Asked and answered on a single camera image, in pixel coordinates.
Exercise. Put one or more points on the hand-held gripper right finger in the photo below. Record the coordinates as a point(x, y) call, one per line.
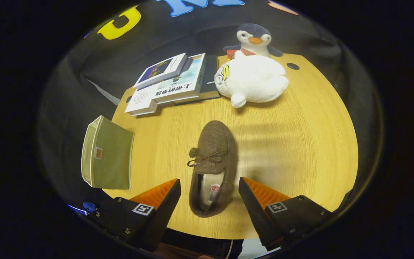
point(259, 216)

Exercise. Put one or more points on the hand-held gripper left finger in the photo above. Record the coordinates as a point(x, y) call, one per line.
point(160, 216)

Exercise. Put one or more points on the green fabric storage box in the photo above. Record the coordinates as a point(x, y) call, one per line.
point(113, 154)

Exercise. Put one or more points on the brown fuzzy shoe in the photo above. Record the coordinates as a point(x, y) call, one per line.
point(214, 140)

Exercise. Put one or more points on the white plush toy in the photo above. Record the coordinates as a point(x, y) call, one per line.
point(253, 79)

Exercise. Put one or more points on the book with pale blue cover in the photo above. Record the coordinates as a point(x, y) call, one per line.
point(185, 81)

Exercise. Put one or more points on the small book with blue cover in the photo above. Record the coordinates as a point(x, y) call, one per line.
point(160, 70)

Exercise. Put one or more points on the dark covered book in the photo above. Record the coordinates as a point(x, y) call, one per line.
point(210, 72)

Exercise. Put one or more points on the penguin plush toy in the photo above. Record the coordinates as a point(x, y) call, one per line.
point(255, 37)

